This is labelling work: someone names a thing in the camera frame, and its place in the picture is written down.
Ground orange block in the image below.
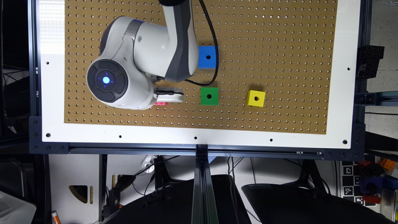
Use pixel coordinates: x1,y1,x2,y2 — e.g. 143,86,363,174
377,158,396,171

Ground grey box corner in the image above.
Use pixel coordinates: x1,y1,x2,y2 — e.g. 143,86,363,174
1,192,37,224

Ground dark blue block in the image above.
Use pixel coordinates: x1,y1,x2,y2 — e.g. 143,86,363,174
360,176,383,195

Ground black chair seat right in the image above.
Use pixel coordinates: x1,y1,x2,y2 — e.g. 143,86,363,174
241,184,393,224

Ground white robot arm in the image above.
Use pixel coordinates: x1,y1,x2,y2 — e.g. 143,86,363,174
86,1,199,110

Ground black chair seat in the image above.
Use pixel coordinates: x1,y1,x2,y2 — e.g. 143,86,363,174
241,184,393,224
103,174,251,224

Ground orange tube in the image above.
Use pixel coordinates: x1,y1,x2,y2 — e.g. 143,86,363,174
51,210,61,224

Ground yellow cube block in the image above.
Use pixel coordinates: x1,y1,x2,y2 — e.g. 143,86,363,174
246,90,266,107

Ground white cabinet panel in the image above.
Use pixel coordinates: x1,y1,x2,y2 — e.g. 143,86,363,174
49,154,101,224

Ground white board frame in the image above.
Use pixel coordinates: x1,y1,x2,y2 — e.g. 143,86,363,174
35,1,361,149

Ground blue cube block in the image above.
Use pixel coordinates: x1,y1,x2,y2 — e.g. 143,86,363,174
198,46,216,69

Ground red block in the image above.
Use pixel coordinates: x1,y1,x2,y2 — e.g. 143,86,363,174
363,195,381,204

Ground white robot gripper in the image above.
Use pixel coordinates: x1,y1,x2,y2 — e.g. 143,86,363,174
154,86,184,103

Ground black aluminium table frame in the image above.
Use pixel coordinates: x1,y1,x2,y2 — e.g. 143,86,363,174
28,1,366,161

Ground black centre support rail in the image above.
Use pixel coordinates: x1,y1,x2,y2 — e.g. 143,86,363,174
191,144,219,224

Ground fiducial marker sheet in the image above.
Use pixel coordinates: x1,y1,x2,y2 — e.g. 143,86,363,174
339,161,367,206

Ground pink studded block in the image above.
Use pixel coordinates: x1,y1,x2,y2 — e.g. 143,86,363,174
154,101,167,106

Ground brown perforated pegboard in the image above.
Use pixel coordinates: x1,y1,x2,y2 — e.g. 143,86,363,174
64,0,338,134

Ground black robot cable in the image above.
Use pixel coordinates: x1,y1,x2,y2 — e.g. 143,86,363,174
185,0,220,87

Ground black chair seat left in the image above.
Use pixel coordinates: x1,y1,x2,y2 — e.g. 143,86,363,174
103,174,251,224

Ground green cube block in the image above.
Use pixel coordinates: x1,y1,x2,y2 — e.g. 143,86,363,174
200,87,218,105

